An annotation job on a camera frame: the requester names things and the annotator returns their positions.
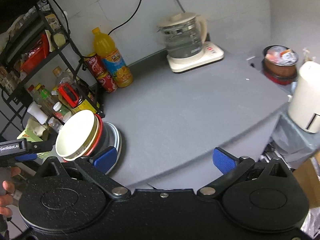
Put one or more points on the lower red soda can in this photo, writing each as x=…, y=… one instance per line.
x=107, y=82

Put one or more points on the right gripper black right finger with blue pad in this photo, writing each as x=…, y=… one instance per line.
x=232, y=169

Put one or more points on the black wire rack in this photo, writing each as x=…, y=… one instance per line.
x=19, y=100

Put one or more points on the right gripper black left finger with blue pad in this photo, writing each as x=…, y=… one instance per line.
x=95, y=168

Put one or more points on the plastic bag of packets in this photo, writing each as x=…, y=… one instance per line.
x=281, y=55

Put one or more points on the green tissue box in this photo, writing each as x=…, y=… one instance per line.
x=34, y=131

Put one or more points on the white air fryer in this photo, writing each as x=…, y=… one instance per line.
x=303, y=109

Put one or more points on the small white bowl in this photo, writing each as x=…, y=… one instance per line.
x=74, y=133

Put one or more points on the cardboard box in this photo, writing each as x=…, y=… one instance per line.
x=307, y=176

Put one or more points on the glass electric kettle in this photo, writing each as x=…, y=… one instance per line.
x=184, y=34

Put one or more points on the large white bowl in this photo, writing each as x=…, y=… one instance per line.
x=93, y=132

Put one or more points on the brown inner cooker pot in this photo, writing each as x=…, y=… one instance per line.
x=279, y=70

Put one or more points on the red pot base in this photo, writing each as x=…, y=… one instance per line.
x=279, y=80

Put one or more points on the red rimmed bowl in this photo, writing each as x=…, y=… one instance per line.
x=108, y=135

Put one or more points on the red soda can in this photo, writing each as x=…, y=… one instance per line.
x=95, y=65
x=107, y=82

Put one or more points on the upper red soda can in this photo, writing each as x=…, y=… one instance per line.
x=95, y=65

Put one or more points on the orange juice bottle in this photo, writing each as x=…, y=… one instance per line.
x=111, y=57

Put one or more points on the person's hand on handle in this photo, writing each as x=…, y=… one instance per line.
x=7, y=189

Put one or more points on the black GenRobot handle clamp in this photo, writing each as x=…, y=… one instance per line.
x=20, y=150

